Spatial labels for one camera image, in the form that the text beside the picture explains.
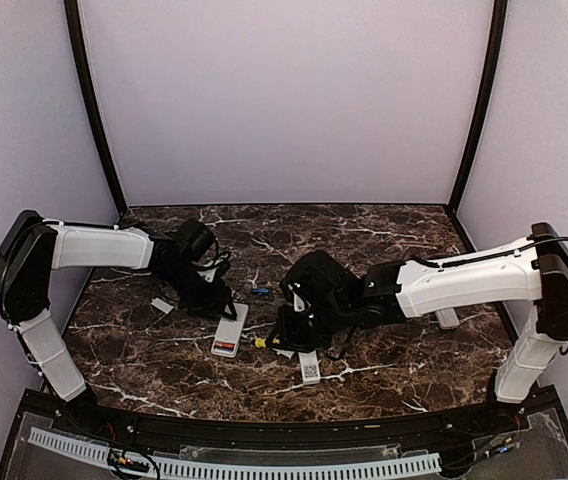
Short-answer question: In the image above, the white slotted cable duct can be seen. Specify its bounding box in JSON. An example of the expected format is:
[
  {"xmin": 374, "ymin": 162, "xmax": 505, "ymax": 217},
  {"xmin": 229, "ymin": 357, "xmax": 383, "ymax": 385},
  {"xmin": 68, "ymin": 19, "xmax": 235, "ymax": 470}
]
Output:
[{"xmin": 28, "ymin": 427, "xmax": 441, "ymax": 479}]

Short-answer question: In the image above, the right black frame post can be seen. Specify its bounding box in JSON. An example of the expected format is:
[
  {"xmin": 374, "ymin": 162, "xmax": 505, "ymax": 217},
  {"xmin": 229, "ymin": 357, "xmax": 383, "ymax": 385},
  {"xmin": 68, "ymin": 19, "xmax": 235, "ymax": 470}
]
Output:
[{"xmin": 447, "ymin": 0, "xmax": 508, "ymax": 216}]

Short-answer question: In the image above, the yellow handled screwdriver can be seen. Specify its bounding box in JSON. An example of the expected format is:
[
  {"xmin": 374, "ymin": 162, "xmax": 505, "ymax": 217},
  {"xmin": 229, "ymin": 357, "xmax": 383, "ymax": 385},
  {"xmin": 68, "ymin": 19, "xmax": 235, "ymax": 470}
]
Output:
[{"xmin": 254, "ymin": 337, "xmax": 279, "ymax": 349}]

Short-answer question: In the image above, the white square battery cover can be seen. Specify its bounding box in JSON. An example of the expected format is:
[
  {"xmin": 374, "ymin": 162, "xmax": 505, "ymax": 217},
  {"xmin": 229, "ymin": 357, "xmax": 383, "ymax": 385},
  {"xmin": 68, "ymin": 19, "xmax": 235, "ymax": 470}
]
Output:
[{"xmin": 274, "ymin": 349, "xmax": 295, "ymax": 359}]

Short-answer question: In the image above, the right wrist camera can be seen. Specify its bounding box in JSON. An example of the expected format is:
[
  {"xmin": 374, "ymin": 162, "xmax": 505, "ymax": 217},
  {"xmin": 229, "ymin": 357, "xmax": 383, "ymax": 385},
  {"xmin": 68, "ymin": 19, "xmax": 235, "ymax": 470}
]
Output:
[{"xmin": 280, "ymin": 279, "xmax": 313, "ymax": 313}]

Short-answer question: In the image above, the black front rail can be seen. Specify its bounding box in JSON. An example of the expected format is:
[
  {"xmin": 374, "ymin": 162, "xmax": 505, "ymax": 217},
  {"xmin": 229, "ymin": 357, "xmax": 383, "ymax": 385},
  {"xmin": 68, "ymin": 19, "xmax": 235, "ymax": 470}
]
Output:
[{"xmin": 48, "ymin": 394, "xmax": 525, "ymax": 454}]

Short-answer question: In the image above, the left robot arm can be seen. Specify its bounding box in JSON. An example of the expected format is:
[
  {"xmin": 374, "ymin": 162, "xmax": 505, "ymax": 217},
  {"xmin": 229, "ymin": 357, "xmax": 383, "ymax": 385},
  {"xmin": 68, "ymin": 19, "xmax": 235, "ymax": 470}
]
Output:
[{"xmin": 0, "ymin": 210, "xmax": 248, "ymax": 436}]

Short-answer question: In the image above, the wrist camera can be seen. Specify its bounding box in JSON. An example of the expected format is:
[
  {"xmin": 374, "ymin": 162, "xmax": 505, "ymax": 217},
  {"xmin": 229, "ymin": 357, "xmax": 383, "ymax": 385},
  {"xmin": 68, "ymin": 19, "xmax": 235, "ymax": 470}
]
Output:
[
  {"xmin": 195, "ymin": 251, "xmax": 231, "ymax": 283},
  {"xmin": 280, "ymin": 279, "xmax": 313, "ymax": 313}
]

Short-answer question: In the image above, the left black frame post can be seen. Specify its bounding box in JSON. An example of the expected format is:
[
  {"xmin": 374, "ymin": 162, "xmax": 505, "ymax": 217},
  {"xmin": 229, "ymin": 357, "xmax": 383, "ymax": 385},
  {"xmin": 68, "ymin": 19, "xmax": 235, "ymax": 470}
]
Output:
[{"xmin": 63, "ymin": 0, "xmax": 128, "ymax": 215}]

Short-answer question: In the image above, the battery in TCL remote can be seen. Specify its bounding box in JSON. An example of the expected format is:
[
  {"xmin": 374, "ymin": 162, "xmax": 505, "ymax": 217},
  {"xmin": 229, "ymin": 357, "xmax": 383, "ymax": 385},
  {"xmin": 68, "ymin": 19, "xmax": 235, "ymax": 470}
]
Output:
[{"xmin": 214, "ymin": 341, "xmax": 236, "ymax": 350}]

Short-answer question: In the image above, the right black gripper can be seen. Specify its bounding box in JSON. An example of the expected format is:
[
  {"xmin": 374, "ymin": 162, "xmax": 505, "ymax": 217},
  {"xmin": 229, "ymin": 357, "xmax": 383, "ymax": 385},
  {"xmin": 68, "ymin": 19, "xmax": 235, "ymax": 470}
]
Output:
[{"xmin": 266, "ymin": 297, "xmax": 352, "ymax": 353}]

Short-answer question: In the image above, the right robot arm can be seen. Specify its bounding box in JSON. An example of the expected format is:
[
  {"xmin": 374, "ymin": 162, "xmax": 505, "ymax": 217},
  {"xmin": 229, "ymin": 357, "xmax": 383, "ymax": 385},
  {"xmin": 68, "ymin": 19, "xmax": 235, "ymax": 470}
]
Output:
[{"xmin": 265, "ymin": 222, "xmax": 568, "ymax": 434}]

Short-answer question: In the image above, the slim white remote control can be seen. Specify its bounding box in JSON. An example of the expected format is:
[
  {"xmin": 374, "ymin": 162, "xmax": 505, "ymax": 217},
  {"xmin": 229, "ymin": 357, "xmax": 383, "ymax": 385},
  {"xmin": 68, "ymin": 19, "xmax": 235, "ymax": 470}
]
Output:
[{"xmin": 298, "ymin": 351, "xmax": 321, "ymax": 386}]

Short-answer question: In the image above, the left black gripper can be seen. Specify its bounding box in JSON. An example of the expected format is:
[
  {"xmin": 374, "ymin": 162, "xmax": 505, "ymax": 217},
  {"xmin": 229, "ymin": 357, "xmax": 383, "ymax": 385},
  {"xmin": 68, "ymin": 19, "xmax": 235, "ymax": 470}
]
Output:
[{"xmin": 157, "ymin": 260, "xmax": 236, "ymax": 320}]

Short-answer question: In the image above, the white remote at right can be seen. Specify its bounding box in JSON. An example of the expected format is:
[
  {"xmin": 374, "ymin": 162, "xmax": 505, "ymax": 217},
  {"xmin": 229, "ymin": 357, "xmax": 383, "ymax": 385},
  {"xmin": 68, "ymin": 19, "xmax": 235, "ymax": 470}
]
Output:
[{"xmin": 435, "ymin": 308, "xmax": 460, "ymax": 330}]

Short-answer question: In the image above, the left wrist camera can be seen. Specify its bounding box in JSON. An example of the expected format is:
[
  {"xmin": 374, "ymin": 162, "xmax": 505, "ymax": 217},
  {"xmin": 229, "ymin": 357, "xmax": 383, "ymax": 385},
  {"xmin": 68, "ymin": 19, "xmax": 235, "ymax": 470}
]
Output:
[{"xmin": 195, "ymin": 251, "xmax": 231, "ymax": 283}]

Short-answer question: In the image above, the black frame post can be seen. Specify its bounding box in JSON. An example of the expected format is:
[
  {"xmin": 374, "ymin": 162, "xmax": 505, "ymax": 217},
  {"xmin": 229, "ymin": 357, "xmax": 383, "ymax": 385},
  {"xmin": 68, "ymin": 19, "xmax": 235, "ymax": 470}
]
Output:
[
  {"xmin": 447, "ymin": 0, "xmax": 508, "ymax": 216},
  {"xmin": 63, "ymin": 0, "xmax": 128, "ymax": 215}
]

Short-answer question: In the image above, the white TCL air-conditioner remote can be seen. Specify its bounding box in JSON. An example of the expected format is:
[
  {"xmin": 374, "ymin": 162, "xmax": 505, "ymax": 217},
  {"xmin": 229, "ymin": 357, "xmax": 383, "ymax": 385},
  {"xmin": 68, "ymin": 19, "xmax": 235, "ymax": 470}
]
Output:
[{"xmin": 211, "ymin": 303, "xmax": 249, "ymax": 358}]

